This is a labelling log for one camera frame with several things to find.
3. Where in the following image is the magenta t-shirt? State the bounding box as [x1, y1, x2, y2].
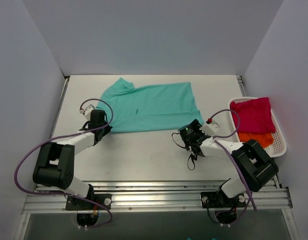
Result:
[229, 97, 276, 134]

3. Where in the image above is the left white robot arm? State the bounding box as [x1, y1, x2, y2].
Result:
[32, 109, 112, 210]

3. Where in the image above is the aluminium frame rail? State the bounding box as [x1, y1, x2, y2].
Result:
[21, 179, 294, 215]

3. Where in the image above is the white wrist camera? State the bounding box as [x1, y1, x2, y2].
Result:
[200, 118, 220, 137]
[79, 104, 95, 121]

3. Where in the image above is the black thin cable loop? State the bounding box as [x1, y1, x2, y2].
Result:
[171, 132, 198, 171]

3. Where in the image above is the white plastic basket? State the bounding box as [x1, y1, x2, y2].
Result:
[228, 97, 287, 158]

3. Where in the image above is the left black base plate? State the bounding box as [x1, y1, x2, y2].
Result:
[65, 193, 112, 211]

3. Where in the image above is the teal t-shirt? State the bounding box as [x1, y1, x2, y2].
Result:
[97, 78, 204, 133]

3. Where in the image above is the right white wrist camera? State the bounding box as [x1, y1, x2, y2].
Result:
[200, 118, 220, 137]

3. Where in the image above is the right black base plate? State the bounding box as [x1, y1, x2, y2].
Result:
[200, 191, 247, 209]

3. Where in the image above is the orange t-shirt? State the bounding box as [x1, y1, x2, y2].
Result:
[238, 132, 274, 149]

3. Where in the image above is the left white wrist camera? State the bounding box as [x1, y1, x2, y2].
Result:
[79, 104, 95, 121]

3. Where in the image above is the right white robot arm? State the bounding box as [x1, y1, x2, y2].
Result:
[178, 119, 279, 207]

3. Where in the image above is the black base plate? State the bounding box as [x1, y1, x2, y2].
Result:
[200, 191, 247, 209]
[65, 193, 112, 211]

